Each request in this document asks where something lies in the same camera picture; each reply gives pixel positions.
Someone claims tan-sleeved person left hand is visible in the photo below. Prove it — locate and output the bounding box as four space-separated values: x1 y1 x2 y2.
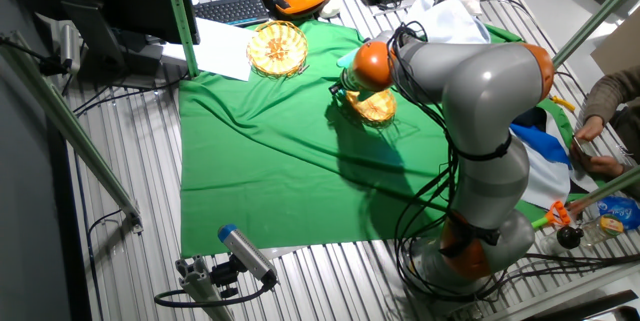
572 154 625 178

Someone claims white paper sheet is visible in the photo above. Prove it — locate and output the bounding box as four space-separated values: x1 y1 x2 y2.
162 16 256 82

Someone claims white round roll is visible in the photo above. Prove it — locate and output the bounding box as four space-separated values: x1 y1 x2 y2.
319 1 342 19

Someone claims green cloth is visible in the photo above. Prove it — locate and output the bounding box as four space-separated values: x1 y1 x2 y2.
178 17 601 258

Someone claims tan-sleeved person right hand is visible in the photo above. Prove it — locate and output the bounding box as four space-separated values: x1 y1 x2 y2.
574 114 606 142

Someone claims brown cardboard sheet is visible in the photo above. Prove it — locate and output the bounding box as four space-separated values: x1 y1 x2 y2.
589 20 640 76

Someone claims oval orange wicker basket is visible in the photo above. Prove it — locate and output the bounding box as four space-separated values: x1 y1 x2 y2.
344 88 398 125

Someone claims dark smartphone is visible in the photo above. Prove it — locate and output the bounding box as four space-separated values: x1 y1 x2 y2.
571 135 597 161

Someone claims black keyboard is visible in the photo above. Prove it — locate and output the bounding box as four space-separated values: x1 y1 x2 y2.
193 0 271 27

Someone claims green aluminium frame post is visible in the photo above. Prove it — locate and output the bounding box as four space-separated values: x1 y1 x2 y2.
160 0 200 80

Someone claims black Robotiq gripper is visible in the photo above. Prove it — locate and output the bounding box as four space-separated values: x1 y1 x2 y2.
328 71 356 98

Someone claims small silver camera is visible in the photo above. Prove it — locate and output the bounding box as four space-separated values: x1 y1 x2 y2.
58 21 82 75

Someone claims black round knob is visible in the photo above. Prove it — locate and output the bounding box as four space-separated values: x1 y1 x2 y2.
556 225 585 251

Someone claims grey green frame beam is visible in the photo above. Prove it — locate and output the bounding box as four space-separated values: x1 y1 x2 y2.
0 30 144 235

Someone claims green aluminium frame beam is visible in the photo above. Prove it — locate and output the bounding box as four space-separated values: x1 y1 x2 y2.
567 165 640 212
549 0 640 70

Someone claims glass jar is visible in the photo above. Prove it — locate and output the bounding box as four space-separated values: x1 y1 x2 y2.
579 213 626 248

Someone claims grey monitor stand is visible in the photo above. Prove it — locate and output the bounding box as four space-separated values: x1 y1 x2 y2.
59 0 166 90

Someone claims round yellow wicker basket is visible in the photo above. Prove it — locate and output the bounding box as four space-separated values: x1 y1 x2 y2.
246 20 309 78

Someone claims black camera cable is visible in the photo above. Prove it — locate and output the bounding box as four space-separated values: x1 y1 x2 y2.
153 280 274 309

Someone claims silver camera blue cap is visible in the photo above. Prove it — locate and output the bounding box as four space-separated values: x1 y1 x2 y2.
217 223 279 285

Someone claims white blue black cloth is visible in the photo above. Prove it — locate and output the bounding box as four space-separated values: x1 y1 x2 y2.
403 0 574 211

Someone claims blue plastic bag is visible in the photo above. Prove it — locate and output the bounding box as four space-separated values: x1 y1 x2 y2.
595 195 640 232

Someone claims orange green hand tool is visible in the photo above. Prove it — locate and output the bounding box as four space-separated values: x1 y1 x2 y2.
530 200 572 231

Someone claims tan-sleeved right forearm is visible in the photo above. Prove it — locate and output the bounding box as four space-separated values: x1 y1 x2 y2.
582 67 640 125

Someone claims aluminium profile camera mount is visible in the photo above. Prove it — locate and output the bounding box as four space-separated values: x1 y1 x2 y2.
174 254 241 321

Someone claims yellow tool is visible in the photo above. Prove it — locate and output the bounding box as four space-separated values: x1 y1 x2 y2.
549 94 577 113

